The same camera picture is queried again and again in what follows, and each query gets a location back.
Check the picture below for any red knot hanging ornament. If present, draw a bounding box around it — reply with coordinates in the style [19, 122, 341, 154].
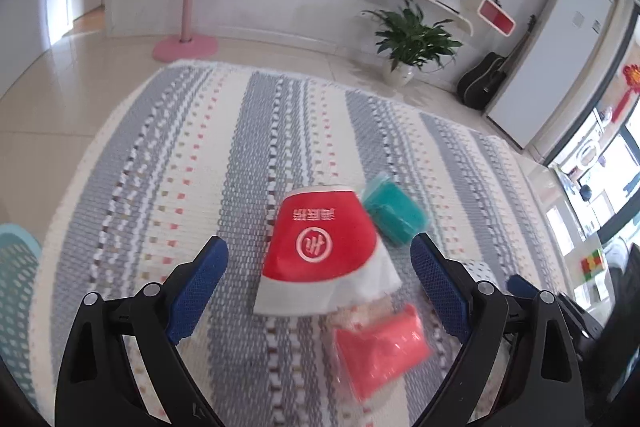
[614, 63, 640, 122]

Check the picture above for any black acoustic guitar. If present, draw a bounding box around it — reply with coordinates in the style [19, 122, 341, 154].
[456, 14, 537, 110]

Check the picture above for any colourful puzzle cube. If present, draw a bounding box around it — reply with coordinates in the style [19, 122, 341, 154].
[580, 248, 606, 280]

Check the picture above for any white plant pot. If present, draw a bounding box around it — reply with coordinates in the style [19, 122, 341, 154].
[390, 64, 415, 86]

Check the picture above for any white refrigerator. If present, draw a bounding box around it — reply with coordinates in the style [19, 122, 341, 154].
[484, 0, 615, 150]

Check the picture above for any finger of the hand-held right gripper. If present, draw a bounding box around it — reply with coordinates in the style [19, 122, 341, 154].
[509, 274, 540, 299]

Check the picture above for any striped woven mat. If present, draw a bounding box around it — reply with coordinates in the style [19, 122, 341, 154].
[20, 62, 596, 427]

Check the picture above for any red and white paper bag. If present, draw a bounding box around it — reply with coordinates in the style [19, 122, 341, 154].
[252, 185, 402, 318]

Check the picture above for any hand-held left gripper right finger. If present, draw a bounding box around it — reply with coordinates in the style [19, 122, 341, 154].
[410, 233, 586, 427]

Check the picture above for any teal wrapper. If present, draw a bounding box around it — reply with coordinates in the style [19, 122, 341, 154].
[361, 174, 431, 248]

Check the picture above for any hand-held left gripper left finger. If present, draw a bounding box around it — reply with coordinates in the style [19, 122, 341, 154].
[55, 236, 230, 427]

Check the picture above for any orange-red plastic bag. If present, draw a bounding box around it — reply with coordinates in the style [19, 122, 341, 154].
[327, 299, 432, 403]

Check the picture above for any teal plastic basket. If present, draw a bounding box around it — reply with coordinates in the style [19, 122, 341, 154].
[0, 223, 43, 408]

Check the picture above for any green houseplant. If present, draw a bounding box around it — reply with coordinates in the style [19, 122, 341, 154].
[362, 0, 463, 72]

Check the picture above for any white washing machine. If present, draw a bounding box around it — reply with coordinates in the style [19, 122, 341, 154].
[555, 112, 608, 180]

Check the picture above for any red oval shelf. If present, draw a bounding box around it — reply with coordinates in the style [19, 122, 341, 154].
[462, 0, 516, 36]

